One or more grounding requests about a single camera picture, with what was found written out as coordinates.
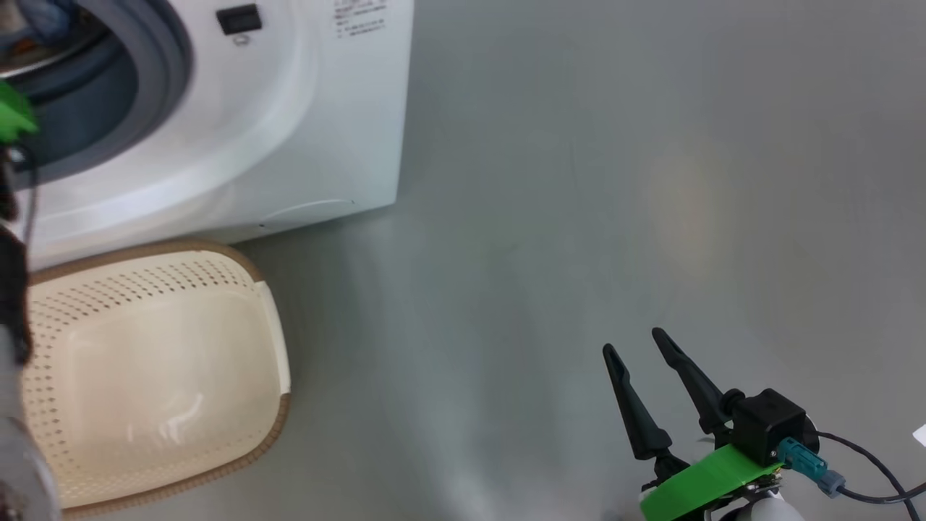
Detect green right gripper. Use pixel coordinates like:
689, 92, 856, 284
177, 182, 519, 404
601, 327, 783, 521

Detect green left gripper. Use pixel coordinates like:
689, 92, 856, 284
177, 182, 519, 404
0, 80, 39, 144

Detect blue bear print garment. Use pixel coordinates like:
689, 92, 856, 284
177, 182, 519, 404
0, 0, 77, 60

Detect black door lock slot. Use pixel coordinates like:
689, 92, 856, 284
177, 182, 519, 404
216, 4, 263, 36

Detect white front-load washing machine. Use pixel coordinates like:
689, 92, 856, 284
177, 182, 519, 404
0, 0, 415, 273

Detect cream perforated laundry basket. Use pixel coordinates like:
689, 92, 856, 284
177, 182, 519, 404
20, 240, 292, 517

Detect round white filter cover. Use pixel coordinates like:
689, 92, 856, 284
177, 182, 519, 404
259, 198, 357, 226

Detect small printed text sticker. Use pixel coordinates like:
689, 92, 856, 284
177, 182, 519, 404
333, 0, 388, 38

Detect teal camera cable connector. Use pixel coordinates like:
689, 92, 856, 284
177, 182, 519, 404
777, 436, 846, 497

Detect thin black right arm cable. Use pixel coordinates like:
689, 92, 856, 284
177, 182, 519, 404
806, 430, 926, 506

